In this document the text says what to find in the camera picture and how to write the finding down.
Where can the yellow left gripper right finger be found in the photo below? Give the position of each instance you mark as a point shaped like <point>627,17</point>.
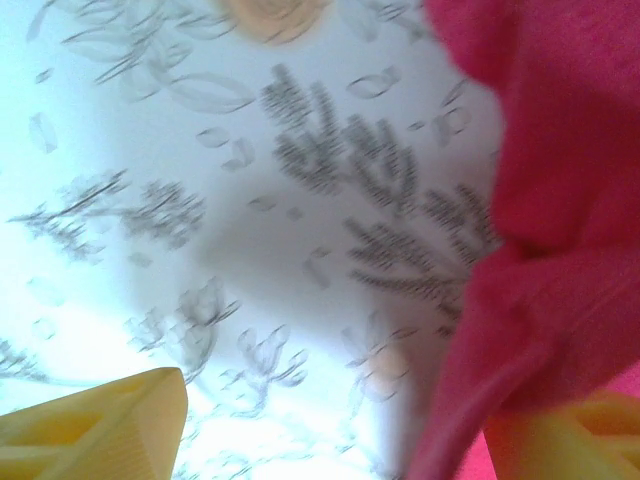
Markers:
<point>575,445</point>

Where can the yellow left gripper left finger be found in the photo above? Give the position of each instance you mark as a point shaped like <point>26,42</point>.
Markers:
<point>85,435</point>

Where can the red t-shirt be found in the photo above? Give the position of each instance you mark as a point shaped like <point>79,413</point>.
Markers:
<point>550,150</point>

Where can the floral printed tablecloth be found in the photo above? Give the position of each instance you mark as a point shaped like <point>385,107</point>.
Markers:
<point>200,200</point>

